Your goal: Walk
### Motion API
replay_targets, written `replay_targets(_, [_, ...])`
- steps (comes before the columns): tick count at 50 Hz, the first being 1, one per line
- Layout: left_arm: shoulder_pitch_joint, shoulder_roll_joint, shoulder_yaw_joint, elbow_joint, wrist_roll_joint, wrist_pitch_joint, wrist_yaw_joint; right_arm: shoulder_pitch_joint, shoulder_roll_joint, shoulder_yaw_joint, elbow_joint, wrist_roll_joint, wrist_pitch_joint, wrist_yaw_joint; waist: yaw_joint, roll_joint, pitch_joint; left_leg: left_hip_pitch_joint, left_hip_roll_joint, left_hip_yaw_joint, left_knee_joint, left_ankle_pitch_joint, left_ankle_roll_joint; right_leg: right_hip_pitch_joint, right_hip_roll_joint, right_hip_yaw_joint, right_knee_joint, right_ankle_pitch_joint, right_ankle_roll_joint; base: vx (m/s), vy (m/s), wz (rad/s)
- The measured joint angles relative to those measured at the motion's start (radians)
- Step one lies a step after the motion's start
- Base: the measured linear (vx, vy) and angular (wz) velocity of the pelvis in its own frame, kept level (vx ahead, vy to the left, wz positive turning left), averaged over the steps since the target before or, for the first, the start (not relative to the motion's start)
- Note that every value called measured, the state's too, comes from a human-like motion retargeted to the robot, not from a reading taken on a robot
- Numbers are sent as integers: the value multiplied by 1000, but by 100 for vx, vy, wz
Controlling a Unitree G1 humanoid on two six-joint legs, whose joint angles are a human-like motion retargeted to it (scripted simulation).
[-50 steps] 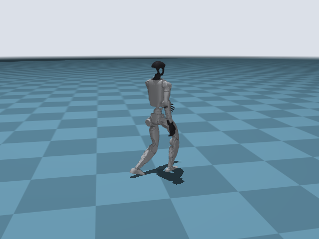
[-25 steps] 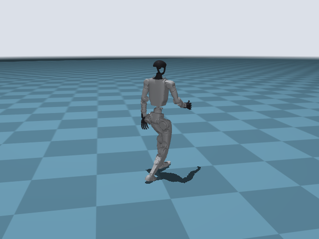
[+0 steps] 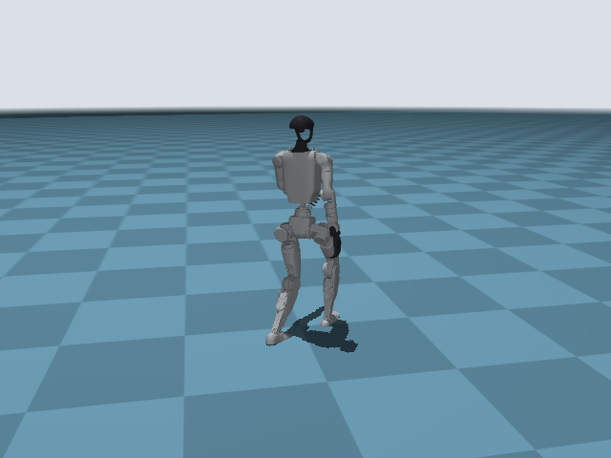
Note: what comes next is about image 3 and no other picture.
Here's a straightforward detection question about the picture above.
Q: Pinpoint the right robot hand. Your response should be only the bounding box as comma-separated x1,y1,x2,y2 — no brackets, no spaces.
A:
329,226,341,259

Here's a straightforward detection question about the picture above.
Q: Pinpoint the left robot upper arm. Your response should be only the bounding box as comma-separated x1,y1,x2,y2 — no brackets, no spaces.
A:
272,151,284,191

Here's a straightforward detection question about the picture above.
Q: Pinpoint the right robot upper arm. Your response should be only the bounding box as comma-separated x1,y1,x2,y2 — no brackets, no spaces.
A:
315,153,333,201

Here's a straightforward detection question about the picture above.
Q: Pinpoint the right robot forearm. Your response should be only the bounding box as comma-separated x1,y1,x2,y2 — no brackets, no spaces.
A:
324,188,340,233

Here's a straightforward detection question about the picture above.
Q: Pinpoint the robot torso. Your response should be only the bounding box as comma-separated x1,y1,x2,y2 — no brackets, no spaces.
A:
282,146,322,239

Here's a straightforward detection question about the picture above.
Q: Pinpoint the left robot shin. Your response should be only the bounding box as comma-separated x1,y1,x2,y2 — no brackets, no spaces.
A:
271,278,298,335

